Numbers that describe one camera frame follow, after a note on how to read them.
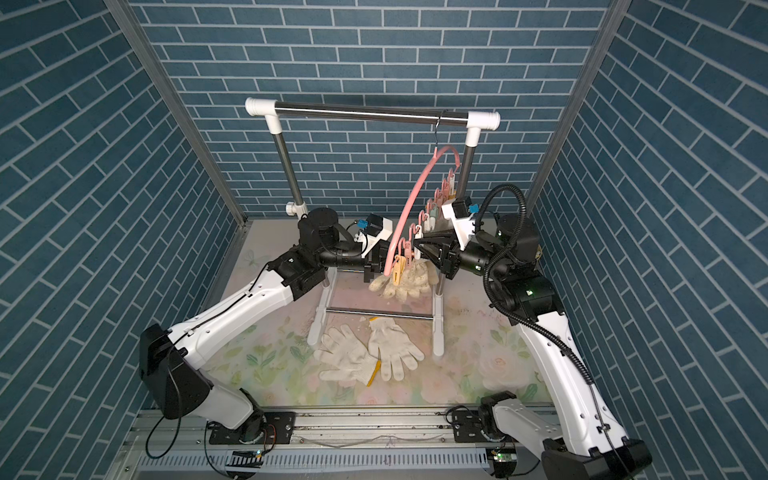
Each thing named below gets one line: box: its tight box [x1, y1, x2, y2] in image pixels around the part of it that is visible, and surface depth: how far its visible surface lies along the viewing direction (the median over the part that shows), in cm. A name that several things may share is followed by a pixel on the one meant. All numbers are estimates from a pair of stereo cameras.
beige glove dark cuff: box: [368, 274, 398, 299], surface depth 71 cm
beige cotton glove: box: [394, 258, 439, 302], surface depth 72 cm
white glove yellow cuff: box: [368, 317, 425, 382], surface depth 89 cm
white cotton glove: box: [314, 325, 382, 387], surface depth 86 cm
